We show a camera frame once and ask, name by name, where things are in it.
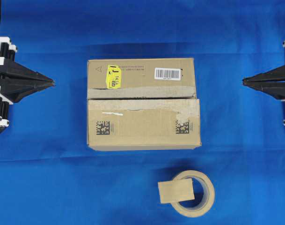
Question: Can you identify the brown cardboard box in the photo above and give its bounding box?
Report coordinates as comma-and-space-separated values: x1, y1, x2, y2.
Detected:
87, 58, 202, 151

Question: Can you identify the white barcode label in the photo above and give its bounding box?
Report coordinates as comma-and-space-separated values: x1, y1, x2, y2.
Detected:
154, 67, 181, 81

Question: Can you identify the brown packing tape roll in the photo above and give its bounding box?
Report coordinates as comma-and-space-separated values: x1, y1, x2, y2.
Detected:
171, 170, 215, 218

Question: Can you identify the blue table cloth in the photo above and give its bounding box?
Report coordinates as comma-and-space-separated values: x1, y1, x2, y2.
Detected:
0, 0, 285, 225

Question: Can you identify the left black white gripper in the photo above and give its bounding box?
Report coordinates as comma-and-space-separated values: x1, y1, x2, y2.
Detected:
0, 37, 55, 134

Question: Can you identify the brown cut tape strip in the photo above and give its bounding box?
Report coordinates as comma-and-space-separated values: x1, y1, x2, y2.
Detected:
158, 178, 195, 204

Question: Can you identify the yellow sticker label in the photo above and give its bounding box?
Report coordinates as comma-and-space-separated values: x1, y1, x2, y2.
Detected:
106, 65, 122, 89

